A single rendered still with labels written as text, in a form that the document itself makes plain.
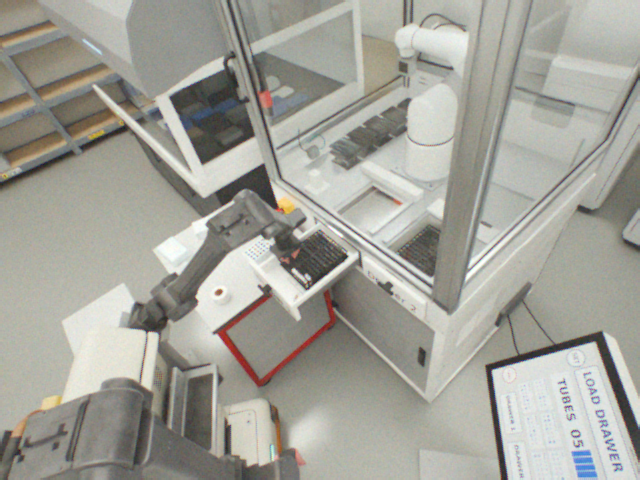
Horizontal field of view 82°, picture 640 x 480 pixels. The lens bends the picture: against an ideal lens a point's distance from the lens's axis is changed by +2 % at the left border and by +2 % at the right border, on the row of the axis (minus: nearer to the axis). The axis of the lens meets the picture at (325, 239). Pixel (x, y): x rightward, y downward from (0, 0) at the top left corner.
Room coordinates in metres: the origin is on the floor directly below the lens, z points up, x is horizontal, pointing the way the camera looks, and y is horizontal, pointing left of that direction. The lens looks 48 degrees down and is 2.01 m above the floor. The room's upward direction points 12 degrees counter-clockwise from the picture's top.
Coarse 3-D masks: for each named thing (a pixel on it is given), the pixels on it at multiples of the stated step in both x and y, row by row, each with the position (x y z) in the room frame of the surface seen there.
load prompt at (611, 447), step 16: (592, 368) 0.24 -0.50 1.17; (592, 384) 0.21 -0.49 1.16; (592, 400) 0.19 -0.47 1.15; (608, 400) 0.17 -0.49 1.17; (592, 416) 0.16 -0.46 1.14; (608, 416) 0.15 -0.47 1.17; (592, 432) 0.13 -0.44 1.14; (608, 432) 0.12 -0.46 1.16; (608, 448) 0.10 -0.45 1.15; (624, 448) 0.09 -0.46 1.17; (608, 464) 0.08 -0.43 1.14; (624, 464) 0.07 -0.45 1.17
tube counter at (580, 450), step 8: (568, 432) 0.15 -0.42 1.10; (576, 432) 0.14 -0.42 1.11; (584, 432) 0.14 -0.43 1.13; (568, 440) 0.13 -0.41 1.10; (576, 440) 0.13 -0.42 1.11; (584, 440) 0.12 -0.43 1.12; (576, 448) 0.12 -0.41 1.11; (584, 448) 0.11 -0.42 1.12; (576, 456) 0.10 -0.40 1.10; (584, 456) 0.10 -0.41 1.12; (592, 456) 0.10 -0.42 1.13; (576, 464) 0.09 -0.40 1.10; (584, 464) 0.09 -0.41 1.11; (592, 464) 0.08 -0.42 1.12; (576, 472) 0.08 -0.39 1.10; (584, 472) 0.08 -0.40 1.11; (592, 472) 0.07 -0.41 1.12
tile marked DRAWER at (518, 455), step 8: (520, 440) 0.16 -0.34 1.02; (512, 448) 0.15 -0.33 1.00; (520, 448) 0.15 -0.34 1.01; (512, 456) 0.14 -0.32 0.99; (520, 456) 0.13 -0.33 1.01; (512, 464) 0.13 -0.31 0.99; (520, 464) 0.12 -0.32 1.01; (528, 464) 0.12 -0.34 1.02; (512, 472) 0.11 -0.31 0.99; (520, 472) 0.11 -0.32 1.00; (528, 472) 0.10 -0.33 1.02
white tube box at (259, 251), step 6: (258, 240) 1.17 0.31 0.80; (252, 246) 1.15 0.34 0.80; (258, 246) 1.14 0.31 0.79; (264, 246) 1.14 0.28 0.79; (246, 252) 1.12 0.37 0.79; (252, 252) 1.12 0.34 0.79; (258, 252) 1.10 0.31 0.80; (264, 252) 1.09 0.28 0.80; (270, 252) 1.11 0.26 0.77; (246, 258) 1.10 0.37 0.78; (252, 258) 1.07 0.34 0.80; (258, 258) 1.07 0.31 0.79; (264, 258) 1.09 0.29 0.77; (258, 264) 1.06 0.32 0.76
